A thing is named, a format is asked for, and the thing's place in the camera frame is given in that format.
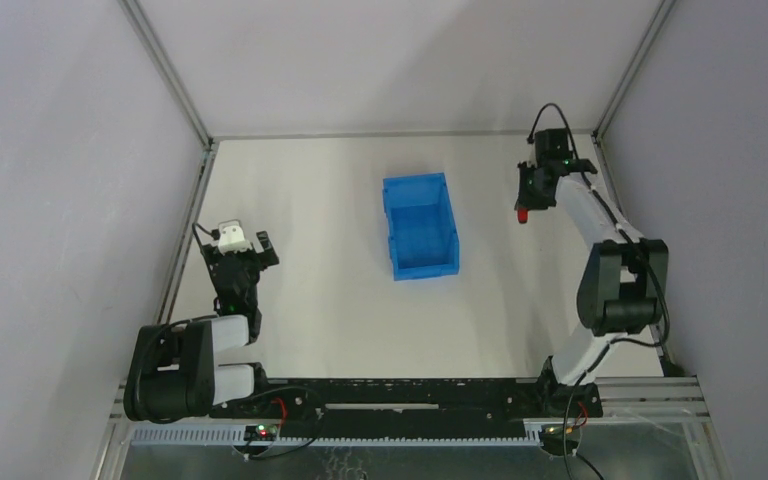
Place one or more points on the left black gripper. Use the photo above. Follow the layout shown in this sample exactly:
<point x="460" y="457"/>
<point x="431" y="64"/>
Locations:
<point x="239" y="258"/>

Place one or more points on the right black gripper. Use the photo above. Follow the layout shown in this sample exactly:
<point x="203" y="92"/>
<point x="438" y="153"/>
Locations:
<point x="537" y="183"/>

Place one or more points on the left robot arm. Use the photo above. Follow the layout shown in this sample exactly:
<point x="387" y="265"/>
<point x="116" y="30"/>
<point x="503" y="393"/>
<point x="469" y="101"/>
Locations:
<point x="174" y="373"/>

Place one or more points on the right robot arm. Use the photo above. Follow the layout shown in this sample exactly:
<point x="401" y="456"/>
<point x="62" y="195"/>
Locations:
<point x="621" y="291"/>

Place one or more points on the blue plastic bin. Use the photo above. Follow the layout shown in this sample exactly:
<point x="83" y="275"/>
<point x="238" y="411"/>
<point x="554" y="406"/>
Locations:
<point x="423" y="241"/>

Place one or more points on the small electronics board with leds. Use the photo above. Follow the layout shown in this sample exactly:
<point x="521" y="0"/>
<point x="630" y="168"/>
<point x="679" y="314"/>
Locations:
<point x="261" y="433"/>

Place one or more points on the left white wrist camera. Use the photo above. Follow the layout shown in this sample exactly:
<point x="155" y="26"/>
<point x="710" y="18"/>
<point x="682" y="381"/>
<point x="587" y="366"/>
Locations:
<point x="232" y="238"/>

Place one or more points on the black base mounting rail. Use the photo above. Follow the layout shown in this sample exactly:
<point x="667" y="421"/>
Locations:
<point x="410" y="409"/>

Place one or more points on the aluminium frame front beam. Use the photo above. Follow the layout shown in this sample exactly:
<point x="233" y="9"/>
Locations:
<point x="647" y="401"/>

